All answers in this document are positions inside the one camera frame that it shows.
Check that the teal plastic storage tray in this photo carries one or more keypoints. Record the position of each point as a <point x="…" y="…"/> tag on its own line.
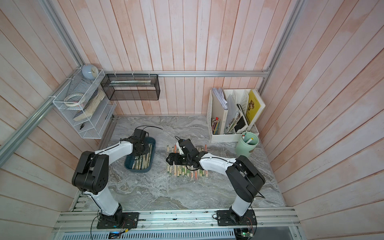
<point x="141" y="164"/>

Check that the roll of tape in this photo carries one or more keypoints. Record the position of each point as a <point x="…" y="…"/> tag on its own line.
<point x="74" y="100"/>

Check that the white file organizer rack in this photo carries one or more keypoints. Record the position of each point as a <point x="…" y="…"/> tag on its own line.
<point x="228" y="117"/>

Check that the black mesh wall basket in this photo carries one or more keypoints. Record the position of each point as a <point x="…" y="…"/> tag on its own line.
<point x="131" y="87"/>

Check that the red striped chopsticks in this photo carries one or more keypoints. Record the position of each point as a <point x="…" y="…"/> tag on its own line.
<point x="175" y="166"/>

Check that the white wire wall shelf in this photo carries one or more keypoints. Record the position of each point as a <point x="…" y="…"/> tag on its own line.
<point x="90" y="128"/>

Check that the small grey globe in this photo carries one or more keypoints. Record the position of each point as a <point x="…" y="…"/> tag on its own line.
<point x="90" y="72"/>

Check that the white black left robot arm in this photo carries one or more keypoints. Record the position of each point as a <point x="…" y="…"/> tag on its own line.
<point x="92" y="174"/>

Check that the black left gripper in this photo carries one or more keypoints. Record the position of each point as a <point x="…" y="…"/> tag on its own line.
<point x="146" y="145"/>

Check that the panda printed chopsticks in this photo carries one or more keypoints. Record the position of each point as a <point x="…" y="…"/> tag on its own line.
<point x="168" y="166"/>

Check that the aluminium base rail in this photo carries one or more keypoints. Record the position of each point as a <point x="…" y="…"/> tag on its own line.
<point x="205" y="224"/>

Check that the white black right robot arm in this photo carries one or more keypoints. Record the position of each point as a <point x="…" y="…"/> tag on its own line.
<point x="245" y="178"/>

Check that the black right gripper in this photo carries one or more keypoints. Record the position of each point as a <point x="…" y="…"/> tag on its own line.
<point x="172" y="155"/>

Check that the black booklet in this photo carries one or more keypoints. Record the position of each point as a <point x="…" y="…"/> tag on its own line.
<point x="241" y="124"/>

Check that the old book on shelf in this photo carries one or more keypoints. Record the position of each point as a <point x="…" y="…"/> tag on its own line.
<point x="91" y="106"/>

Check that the yellow book with animal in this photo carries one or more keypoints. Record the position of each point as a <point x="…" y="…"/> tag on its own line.
<point x="255" y="107"/>

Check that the mint green pen cup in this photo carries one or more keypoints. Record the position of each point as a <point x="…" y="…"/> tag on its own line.
<point x="243" y="149"/>

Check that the white papers in organizer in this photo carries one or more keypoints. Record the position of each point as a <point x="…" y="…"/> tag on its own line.
<point x="219" y="93"/>

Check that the bundle of coloured folders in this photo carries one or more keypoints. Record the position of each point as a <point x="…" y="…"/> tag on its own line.
<point x="215" y="125"/>

